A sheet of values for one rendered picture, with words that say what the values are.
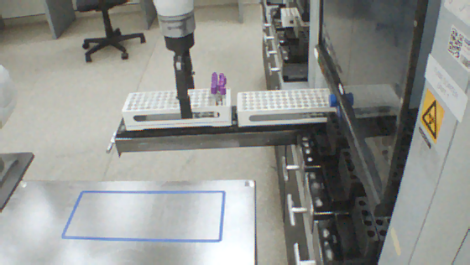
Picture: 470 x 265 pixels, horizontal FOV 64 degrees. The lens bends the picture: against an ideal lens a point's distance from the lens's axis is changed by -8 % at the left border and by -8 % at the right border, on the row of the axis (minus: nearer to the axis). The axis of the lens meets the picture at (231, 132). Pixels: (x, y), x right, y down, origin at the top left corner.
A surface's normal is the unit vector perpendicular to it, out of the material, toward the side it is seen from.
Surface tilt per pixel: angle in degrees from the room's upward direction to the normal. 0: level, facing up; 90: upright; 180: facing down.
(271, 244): 0
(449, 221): 90
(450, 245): 90
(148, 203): 0
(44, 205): 0
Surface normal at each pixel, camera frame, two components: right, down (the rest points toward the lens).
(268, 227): -0.07, -0.81
